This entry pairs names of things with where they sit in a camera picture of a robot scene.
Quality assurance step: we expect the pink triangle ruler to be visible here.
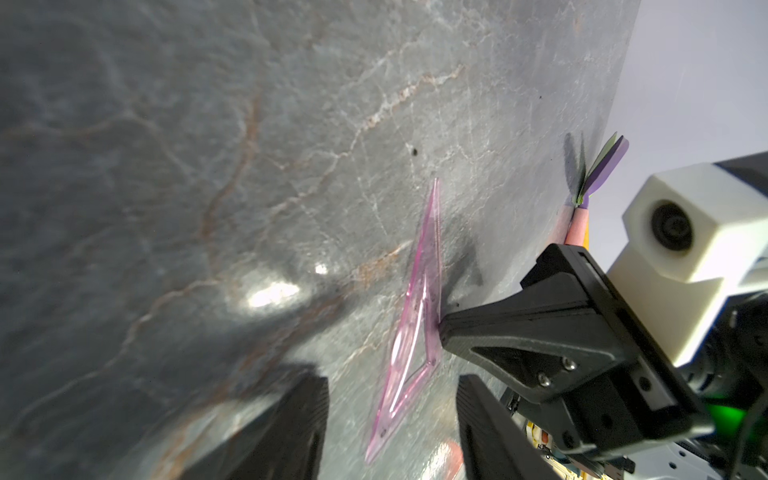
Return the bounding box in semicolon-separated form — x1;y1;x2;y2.
365;179;442;464

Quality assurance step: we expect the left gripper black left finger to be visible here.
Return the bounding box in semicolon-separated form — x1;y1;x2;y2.
229;376;329;479

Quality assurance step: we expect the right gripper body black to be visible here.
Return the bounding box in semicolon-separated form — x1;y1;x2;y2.
678;293;767;479

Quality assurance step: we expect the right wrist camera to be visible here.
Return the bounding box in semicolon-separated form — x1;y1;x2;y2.
608;164;767;367

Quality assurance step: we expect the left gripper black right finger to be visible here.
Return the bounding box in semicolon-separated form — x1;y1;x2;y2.
456;374;558;480

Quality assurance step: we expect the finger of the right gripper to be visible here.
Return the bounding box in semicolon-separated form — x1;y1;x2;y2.
439;244;714;459

